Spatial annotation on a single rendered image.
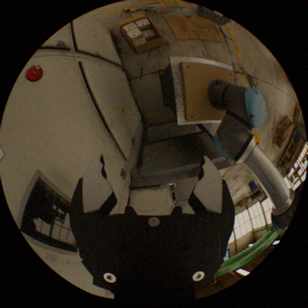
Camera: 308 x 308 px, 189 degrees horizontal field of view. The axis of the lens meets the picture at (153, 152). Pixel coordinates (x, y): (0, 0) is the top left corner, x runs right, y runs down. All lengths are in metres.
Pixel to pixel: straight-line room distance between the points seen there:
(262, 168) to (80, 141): 0.56
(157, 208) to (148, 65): 1.31
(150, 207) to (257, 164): 0.51
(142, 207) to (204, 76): 0.70
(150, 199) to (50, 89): 0.64
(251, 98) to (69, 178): 0.52
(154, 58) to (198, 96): 0.90
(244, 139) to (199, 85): 0.27
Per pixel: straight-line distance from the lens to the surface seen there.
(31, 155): 0.26
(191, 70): 0.43
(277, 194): 0.40
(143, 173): 0.58
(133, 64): 1.25
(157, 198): 0.54
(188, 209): 1.18
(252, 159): 0.34
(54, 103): 0.32
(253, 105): 0.31
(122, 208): 0.50
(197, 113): 0.45
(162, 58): 1.25
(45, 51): 0.48
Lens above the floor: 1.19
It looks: 50 degrees down
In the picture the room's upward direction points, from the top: 179 degrees counter-clockwise
